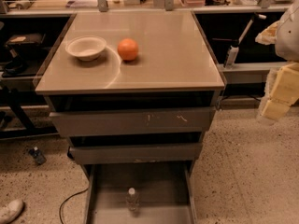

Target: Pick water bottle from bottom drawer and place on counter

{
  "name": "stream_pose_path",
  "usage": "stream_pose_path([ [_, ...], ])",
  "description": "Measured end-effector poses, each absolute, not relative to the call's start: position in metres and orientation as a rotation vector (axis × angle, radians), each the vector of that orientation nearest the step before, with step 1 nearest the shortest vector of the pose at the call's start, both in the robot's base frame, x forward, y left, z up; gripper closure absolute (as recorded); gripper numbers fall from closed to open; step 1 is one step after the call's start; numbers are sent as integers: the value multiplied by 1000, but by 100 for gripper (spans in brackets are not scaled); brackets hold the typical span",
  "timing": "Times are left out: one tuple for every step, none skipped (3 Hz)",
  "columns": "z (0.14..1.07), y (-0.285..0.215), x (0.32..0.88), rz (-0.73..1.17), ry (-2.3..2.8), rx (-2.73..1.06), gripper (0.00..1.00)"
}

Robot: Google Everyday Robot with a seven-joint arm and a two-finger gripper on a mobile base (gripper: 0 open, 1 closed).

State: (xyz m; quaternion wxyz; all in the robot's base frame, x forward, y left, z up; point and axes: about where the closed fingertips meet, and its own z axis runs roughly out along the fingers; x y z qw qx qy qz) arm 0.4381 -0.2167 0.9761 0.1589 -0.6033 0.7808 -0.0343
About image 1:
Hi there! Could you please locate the grey drawer cabinet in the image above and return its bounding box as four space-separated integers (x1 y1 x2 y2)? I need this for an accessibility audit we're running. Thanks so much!
35 10 226 224

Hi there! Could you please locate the white tube with nozzle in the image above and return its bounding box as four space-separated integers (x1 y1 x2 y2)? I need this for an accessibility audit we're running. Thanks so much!
223 13 266 68

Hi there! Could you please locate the black floor cable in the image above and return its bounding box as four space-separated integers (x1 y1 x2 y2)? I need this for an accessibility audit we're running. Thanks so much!
58 186 90 224

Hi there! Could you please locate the white paper bowl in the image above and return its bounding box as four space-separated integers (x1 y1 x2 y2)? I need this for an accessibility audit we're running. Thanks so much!
65 35 107 62

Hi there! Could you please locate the black item on shelf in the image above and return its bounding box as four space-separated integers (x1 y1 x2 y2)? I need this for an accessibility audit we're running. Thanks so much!
4 33 48 76

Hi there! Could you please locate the clear plastic water bottle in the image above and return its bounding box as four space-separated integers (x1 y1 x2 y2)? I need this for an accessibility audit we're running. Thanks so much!
126 188 139 212

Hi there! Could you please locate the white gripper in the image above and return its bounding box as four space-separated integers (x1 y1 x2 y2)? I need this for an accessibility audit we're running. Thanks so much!
255 0 299 121

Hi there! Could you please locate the top grey drawer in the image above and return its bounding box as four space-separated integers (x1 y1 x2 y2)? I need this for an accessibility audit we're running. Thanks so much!
50 107 215 137

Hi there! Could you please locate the small dark floor device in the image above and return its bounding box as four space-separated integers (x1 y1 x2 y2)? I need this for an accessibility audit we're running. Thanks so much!
28 147 46 165

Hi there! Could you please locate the middle grey drawer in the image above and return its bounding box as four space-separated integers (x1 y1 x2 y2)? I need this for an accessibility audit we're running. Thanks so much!
70 142 202 164

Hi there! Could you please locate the white sneaker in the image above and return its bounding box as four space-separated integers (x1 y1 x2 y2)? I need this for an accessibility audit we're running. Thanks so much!
0 199 24 224

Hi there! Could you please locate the open bottom grey drawer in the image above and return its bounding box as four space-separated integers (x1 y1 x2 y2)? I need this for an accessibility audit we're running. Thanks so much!
83 161 196 224

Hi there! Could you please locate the orange fruit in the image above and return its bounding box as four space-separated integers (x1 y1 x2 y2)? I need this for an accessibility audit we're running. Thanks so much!
118 38 138 61

